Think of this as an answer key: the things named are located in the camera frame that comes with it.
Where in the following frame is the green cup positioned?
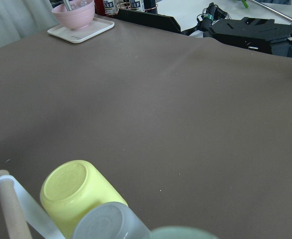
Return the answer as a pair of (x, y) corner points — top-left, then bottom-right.
(150, 226), (218, 239)

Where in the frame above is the yellow cup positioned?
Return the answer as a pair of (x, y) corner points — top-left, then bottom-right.
(40, 160), (128, 239)

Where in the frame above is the grey cup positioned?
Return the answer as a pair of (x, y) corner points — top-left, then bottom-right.
(71, 202), (150, 239)

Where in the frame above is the white tray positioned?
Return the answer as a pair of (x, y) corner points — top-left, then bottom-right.
(47, 17), (115, 44)

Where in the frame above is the pink bowl with ice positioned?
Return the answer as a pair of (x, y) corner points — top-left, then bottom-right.
(51, 0), (95, 30)

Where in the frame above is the metal ice scoop handle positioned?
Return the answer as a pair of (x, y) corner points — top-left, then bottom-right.
(63, 0), (73, 11)

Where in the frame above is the white wire cup rack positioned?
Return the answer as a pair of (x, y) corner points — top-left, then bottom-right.
(0, 169), (64, 239)

